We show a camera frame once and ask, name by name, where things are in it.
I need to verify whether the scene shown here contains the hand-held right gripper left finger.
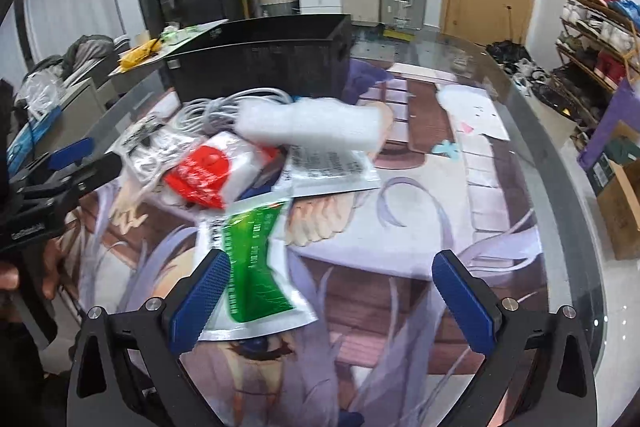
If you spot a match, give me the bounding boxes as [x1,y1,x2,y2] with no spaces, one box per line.
[67,248,232,427]

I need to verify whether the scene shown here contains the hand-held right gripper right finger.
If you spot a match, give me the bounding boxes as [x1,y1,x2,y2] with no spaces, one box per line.
[431,249,598,427]

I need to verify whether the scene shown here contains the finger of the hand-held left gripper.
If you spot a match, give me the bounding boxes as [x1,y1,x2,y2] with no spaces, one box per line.
[10,138,96,192]
[30,152,123,210]

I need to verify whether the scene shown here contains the clear packet with black print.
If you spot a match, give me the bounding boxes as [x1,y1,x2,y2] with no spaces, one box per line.
[112,114,201,188]

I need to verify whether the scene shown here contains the green foil packet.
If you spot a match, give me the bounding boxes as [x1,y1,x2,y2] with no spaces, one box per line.
[196,197,321,344]

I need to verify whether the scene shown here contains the red and white packet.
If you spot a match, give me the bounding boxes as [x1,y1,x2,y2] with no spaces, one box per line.
[164,132,281,210]

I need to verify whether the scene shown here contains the white cable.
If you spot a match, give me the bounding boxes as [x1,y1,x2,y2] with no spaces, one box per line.
[177,88,297,142]

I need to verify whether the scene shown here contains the white packet with black text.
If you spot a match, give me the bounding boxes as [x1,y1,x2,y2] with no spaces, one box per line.
[279,144,383,198]

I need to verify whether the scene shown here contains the black storage box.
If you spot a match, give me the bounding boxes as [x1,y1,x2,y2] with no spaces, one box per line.
[165,13,353,104]

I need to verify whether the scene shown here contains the white foam wrap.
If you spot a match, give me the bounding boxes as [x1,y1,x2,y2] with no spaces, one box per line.
[235,97,394,156]

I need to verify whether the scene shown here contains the person's left hand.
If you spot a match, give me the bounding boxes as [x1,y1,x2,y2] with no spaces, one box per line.
[0,237,63,303]

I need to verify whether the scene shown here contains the grey side table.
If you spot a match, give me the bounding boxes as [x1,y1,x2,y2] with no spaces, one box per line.
[27,77,109,144]

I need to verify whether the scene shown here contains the clear plastic bag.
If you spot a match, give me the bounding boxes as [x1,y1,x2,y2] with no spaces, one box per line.
[20,66,67,118]

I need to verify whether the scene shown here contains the printed table mat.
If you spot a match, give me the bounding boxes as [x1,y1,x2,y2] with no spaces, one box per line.
[75,57,551,427]

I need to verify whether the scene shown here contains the grey coffee table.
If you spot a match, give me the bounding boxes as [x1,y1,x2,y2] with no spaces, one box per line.
[107,21,231,96]

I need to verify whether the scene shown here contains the grey sofa with jackets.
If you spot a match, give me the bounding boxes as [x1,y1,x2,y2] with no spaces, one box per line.
[30,34,132,98]

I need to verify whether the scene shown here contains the yellow bag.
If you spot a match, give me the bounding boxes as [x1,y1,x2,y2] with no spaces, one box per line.
[119,38,164,70]

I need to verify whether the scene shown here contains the green plastic bag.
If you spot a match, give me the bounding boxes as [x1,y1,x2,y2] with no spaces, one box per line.
[161,23,202,46]

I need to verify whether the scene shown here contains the open cardboard box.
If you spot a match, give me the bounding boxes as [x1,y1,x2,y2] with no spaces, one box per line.
[594,159,640,261]

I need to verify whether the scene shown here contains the dark green box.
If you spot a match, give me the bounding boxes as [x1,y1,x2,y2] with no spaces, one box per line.
[587,141,627,194]

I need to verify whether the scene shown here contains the black mesh bag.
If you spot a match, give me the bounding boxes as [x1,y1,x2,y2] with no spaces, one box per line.
[536,83,577,118]

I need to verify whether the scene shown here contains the purple board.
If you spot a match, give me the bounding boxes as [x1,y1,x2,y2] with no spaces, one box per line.
[577,77,640,168]

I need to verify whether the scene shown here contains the woven laundry basket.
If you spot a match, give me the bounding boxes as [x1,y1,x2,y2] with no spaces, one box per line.
[258,0,301,18]

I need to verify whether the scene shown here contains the pile of shoes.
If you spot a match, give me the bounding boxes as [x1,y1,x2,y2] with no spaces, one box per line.
[486,40,552,96]

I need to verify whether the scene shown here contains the shoe rack with shoes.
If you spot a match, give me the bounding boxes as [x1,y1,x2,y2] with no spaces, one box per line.
[552,0,640,135]

